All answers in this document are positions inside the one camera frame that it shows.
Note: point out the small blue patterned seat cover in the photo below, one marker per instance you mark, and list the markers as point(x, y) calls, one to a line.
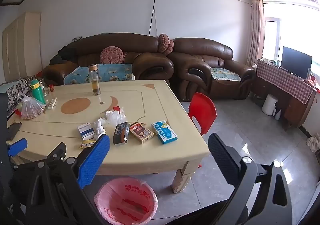
point(225, 74)

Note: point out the red checkered cloth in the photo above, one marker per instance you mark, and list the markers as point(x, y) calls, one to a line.
point(282, 79)

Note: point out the small red box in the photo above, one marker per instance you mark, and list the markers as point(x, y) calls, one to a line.
point(116, 108)

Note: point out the cream wardrobe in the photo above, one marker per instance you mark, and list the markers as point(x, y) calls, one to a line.
point(22, 47)

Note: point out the green thermos bottle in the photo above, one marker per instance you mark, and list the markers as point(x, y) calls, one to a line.
point(37, 91)

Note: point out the yellow candy wrapper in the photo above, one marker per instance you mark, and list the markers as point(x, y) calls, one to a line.
point(87, 144)

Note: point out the plastic bag of nuts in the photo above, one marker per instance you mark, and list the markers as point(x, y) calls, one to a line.
point(31, 111)

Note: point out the red-brown card box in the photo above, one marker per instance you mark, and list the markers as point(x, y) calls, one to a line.
point(141, 132)

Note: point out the red plastic chair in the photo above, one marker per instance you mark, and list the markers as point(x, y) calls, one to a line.
point(201, 112)

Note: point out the dark brown small box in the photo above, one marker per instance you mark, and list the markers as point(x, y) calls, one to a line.
point(120, 133)

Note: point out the white and blue cigarette box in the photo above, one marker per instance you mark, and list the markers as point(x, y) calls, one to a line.
point(86, 131)

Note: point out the blue medicine box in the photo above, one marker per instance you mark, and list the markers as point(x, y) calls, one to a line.
point(165, 132)

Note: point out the clear plastic bag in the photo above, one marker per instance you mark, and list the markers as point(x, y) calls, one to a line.
point(115, 116)

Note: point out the brown leather armchair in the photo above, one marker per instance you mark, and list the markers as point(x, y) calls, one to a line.
point(200, 65)

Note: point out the pink round cushion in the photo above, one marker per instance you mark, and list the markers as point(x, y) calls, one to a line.
point(163, 42)
point(170, 47)
point(111, 55)

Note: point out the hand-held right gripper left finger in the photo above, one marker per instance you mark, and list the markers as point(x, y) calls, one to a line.
point(93, 160)

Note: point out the window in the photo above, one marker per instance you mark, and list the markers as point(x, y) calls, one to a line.
point(292, 25)

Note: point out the brown leather sofa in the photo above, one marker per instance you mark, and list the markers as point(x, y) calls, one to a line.
point(150, 62)

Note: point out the clear glass jar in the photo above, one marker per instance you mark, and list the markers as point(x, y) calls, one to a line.
point(45, 89)

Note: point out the white remote control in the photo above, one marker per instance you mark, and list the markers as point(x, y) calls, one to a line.
point(52, 103)

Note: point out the beige curtain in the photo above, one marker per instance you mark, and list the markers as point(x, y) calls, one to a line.
point(255, 27)

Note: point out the bin with pink bag liner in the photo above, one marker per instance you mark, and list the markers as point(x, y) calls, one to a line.
point(125, 200)

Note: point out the white cylindrical container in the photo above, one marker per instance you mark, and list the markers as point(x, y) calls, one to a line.
point(269, 104)

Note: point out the glass bottle with tea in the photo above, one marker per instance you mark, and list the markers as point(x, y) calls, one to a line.
point(94, 80)

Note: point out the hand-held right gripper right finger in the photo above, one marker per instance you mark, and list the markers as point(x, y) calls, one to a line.
point(222, 157)

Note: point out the beige wooden table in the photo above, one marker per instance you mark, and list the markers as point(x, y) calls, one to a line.
point(162, 95)

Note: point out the black and white patterned cloth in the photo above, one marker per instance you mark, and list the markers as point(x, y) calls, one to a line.
point(15, 90)

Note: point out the small red cup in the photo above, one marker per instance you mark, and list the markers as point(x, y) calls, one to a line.
point(51, 88)

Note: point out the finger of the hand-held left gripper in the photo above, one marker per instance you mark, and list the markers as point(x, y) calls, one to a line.
point(57, 151)
point(17, 146)

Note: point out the black monitor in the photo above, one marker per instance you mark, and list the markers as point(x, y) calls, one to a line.
point(296, 61)

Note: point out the white tissue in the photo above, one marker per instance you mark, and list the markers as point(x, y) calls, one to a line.
point(100, 126)

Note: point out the large blue patterned seat cover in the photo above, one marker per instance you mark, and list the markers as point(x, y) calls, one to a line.
point(112, 72)

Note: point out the dark clothing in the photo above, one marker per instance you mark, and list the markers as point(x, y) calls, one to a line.
point(65, 54)

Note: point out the checkered cloth desk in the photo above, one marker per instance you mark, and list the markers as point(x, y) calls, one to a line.
point(292, 107)

